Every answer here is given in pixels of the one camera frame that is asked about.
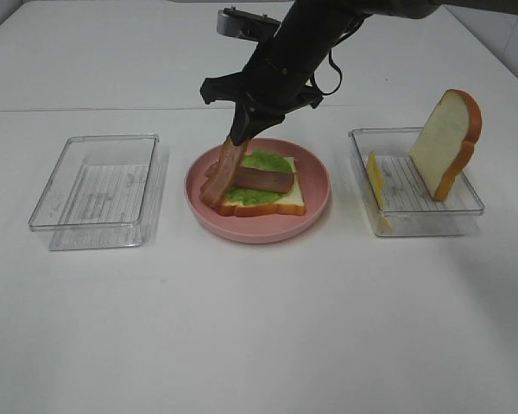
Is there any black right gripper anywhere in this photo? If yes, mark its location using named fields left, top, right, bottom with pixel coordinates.
left=200, top=25, right=324, bottom=145

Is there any green lettuce leaf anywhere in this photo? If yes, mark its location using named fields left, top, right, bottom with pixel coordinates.
left=225, top=150, right=294, bottom=205

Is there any brown bacon strip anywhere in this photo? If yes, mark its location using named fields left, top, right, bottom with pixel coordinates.
left=232, top=166, right=295, bottom=194

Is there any red bacon strip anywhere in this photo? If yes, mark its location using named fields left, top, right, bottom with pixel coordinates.
left=199, top=136, right=250, bottom=209

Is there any white bread slice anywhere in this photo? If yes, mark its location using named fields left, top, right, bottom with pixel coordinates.
left=215, top=156, right=306, bottom=217

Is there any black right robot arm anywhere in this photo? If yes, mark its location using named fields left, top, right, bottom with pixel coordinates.
left=200, top=0, right=443, bottom=146

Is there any pink round plate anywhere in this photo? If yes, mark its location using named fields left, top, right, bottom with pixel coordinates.
left=185, top=138, right=331, bottom=244

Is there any yellow cheese slice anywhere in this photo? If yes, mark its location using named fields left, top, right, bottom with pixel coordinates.
left=367, top=152, right=393, bottom=235

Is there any clear plastic tray left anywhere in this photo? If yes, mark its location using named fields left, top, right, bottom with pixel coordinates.
left=28, top=134, right=169, bottom=251

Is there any clear plastic tray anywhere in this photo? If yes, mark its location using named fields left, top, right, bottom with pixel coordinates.
left=349, top=127, right=485, bottom=237
left=28, top=134, right=169, bottom=251

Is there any clear plastic tray right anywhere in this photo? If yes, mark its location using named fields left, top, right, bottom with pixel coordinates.
left=349, top=127, right=485, bottom=237

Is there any upright bread slice right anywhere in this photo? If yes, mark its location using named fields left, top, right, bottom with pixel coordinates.
left=409, top=89, right=483, bottom=201

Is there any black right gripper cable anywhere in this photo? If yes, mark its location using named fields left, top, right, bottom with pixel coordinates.
left=310, top=12, right=372, bottom=97

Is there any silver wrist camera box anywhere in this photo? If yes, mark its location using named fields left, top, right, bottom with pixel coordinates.
left=217, top=7, right=281, bottom=43

